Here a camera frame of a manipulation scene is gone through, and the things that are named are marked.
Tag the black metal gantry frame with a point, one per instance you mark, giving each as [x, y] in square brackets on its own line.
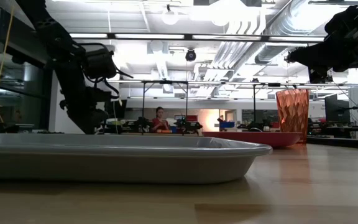
[165, 82]
[254, 102]

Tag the orange faceted cup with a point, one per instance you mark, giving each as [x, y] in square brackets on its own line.
[292, 115]

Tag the person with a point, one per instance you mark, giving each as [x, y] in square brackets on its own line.
[159, 124]

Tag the white round ceiling lamp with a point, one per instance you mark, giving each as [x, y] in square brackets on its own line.
[170, 17]

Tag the black table frame rail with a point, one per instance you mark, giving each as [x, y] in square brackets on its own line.
[346, 143]

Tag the pink round plate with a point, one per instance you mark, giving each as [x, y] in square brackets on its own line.
[259, 138]

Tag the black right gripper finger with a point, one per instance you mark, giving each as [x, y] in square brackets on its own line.
[309, 56]

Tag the black computer monitor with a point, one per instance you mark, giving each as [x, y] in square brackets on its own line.
[336, 109]

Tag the grey plastic tray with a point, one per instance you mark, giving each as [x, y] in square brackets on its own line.
[104, 165]

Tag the blue storage bin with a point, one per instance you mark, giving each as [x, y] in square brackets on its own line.
[227, 125]

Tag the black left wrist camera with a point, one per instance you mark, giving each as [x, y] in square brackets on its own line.
[99, 63]

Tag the black overhead light bar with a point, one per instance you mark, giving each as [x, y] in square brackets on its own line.
[188, 36]

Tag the silver ventilation duct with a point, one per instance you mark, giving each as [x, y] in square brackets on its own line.
[275, 53]

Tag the black background robot arm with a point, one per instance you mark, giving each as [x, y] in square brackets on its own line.
[186, 126]
[140, 124]
[255, 126]

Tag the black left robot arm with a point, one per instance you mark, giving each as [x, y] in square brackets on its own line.
[51, 34]

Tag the black overhead dome camera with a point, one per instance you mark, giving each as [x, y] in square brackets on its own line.
[190, 56]

